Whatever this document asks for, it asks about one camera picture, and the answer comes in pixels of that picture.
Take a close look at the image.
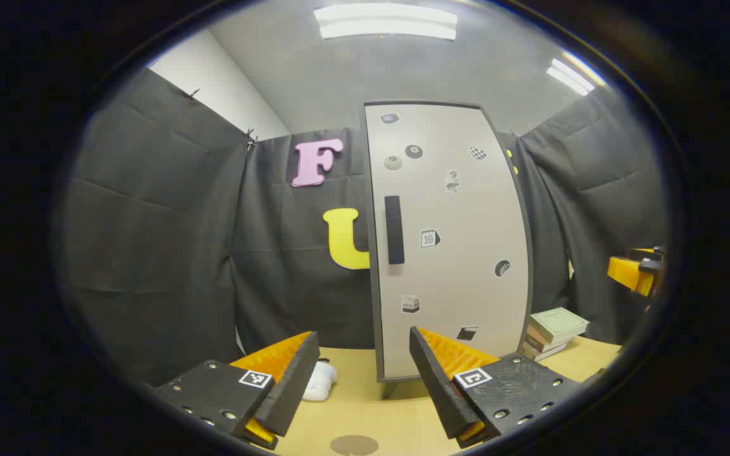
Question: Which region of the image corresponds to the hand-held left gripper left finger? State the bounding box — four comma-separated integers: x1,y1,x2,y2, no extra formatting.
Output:
153,331,321,452

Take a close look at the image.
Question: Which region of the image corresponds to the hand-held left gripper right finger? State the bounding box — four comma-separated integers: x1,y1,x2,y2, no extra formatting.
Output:
408,326,584,449

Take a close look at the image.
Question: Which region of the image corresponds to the grey cabinet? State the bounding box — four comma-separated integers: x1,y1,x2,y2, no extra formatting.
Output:
360,100,535,400

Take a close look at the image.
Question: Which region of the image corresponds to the white cabinet door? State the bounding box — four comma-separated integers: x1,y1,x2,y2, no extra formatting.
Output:
365,103,530,381

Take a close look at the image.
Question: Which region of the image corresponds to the black cabinet door handle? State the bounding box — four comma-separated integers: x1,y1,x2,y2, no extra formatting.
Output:
384,195,405,265

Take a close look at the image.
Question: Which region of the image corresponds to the green book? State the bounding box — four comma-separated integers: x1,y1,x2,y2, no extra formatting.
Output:
528,307,591,345

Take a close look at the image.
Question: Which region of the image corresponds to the brown book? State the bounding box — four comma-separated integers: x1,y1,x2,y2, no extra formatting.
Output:
525,332,573,354

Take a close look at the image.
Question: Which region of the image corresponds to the small ceiling light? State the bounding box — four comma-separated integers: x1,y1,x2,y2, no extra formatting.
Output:
546,57,595,97

